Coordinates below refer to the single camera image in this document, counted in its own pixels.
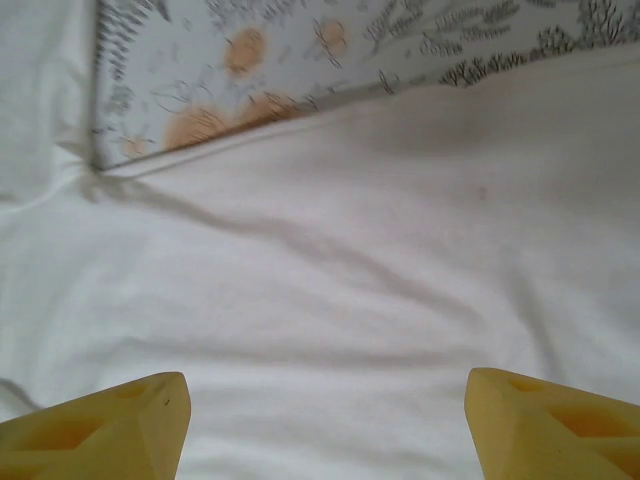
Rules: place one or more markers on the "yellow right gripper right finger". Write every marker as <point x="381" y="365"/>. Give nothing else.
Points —
<point x="550" y="430"/>

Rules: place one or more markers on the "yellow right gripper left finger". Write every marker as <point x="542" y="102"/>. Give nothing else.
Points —
<point x="95" y="430"/>

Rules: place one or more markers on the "white t-shirt with red print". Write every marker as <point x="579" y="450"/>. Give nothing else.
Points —
<point x="320" y="280"/>

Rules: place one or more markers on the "floral patterned table cover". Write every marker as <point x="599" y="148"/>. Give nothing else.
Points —
<point x="350" y="55"/>

